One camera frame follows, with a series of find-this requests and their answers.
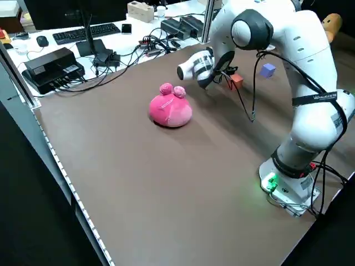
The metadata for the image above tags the pink plush toy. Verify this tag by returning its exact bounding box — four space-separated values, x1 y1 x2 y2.
148 82 194 129

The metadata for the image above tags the black power adapter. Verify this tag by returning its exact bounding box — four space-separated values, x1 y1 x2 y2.
92 52 121 69

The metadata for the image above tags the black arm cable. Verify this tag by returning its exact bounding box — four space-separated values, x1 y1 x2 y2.
212 48 350 217

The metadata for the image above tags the orange foam square block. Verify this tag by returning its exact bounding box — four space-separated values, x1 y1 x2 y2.
231 74 245 90

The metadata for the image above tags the black monitor stand base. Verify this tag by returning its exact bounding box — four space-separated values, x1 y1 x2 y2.
75 38 114 59

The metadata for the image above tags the black network switch box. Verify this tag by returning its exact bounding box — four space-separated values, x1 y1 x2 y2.
22 47 87 95

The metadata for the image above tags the black computer monitor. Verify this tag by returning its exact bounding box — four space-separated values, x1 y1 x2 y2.
23 0 128 30

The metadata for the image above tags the orange plush toy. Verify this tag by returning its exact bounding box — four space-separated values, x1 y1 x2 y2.
321 13 343 43

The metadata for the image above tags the aluminium frame post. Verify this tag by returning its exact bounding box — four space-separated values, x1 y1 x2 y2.
200 0 220 44
0 41 42 109

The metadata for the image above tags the black usb hub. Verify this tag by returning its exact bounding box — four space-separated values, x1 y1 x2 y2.
138 37 162 54

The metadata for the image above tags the purple foam square block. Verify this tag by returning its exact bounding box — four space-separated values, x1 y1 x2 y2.
260 63 276 80

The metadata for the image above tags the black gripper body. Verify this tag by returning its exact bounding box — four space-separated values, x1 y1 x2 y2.
212 51 236 81

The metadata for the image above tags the black power brick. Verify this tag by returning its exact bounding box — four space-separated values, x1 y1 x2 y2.
160 18 192 40
179 15 205 35

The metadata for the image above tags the light wooden box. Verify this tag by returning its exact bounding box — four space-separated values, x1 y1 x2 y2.
127 1 155 23

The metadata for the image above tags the black keyboard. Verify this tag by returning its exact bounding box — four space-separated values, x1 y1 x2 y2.
52 23 121 45

